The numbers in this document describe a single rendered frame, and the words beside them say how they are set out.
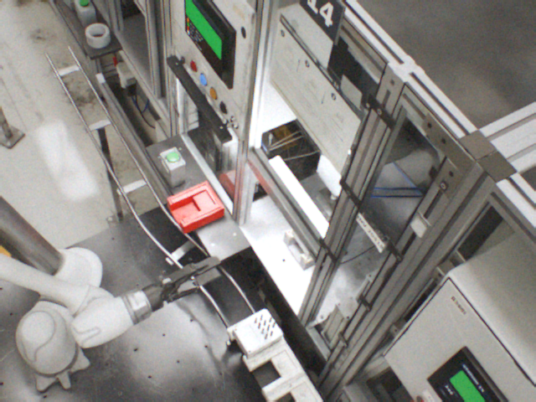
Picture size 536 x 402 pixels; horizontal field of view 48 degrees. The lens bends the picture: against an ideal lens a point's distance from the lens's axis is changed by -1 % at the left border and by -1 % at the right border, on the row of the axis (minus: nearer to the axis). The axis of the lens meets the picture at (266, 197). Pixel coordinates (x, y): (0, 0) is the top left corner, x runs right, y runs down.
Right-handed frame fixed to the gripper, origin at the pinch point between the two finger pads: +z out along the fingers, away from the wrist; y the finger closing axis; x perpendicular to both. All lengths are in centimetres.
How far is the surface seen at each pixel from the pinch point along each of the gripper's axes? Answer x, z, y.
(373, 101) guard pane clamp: -19, 21, 81
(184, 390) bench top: -17, -18, -44
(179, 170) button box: 43.1, 11.5, -12.4
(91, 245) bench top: 48, -24, -44
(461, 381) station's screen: -64, 18, 51
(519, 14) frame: -18, 54, 88
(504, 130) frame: -38, 30, 90
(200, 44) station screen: 40, 18, 45
